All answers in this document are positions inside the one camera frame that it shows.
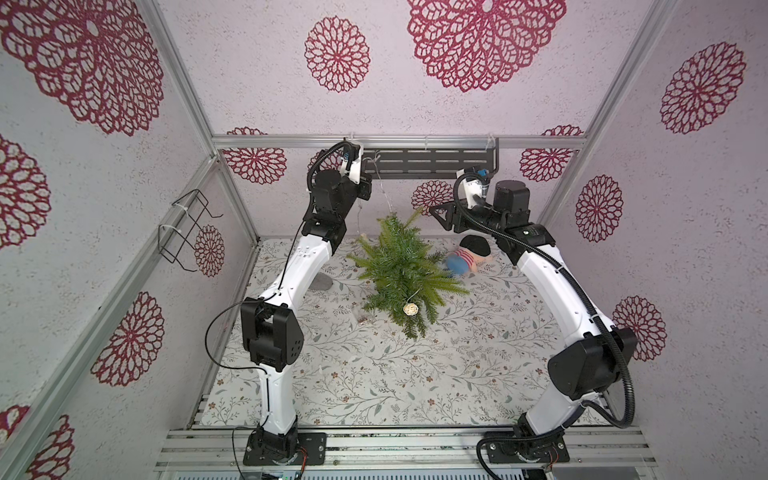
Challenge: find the grey oval stone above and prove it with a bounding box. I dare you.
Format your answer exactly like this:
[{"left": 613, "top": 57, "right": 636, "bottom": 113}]
[{"left": 308, "top": 272, "right": 334, "bottom": 291}]

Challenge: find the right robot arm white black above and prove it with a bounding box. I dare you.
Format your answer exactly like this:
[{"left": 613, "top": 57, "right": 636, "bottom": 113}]
[{"left": 430, "top": 171, "right": 637, "bottom": 437}]

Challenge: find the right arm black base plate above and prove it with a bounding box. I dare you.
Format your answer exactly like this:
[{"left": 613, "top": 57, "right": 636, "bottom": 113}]
[{"left": 483, "top": 430, "right": 571, "bottom": 464}]

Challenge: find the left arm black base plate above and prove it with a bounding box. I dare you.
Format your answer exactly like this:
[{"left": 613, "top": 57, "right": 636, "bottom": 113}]
[{"left": 243, "top": 430, "right": 328, "bottom": 466}]

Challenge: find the plush doll striped shirt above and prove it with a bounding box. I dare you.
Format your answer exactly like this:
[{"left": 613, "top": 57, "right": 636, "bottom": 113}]
[{"left": 443, "top": 235, "right": 492, "bottom": 276}]

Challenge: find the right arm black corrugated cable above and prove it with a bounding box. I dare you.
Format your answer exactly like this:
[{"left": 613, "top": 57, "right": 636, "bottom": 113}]
[{"left": 452, "top": 170, "right": 637, "bottom": 480}]

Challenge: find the black wire wall rack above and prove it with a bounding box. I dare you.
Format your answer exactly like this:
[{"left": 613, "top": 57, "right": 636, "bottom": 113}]
[{"left": 156, "top": 188, "right": 222, "bottom": 273}]

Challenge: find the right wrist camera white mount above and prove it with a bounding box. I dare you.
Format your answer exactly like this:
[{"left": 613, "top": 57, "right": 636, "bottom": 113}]
[{"left": 460, "top": 166, "right": 492, "bottom": 210}]

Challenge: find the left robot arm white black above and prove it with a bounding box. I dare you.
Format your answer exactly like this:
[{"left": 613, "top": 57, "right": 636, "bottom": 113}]
[{"left": 241, "top": 170, "right": 372, "bottom": 440}]

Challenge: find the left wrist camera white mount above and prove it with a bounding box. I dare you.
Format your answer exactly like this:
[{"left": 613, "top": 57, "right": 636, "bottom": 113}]
[{"left": 342, "top": 139, "right": 363, "bottom": 185}]

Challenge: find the dark grey slotted wall shelf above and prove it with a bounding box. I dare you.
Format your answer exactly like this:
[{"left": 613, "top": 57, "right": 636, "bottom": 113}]
[{"left": 363, "top": 137, "right": 499, "bottom": 180}]

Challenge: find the small green christmas tree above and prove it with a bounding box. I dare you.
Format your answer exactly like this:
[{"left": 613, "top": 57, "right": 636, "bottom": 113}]
[{"left": 348, "top": 212, "right": 469, "bottom": 339}]

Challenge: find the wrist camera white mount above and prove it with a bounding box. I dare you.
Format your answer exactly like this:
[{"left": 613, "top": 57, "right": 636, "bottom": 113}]
[
  {"left": 342, "top": 139, "right": 363, "bottom": 185},
  {"left": 460, "top": 166, "right": 492, "bottom": 210}
]

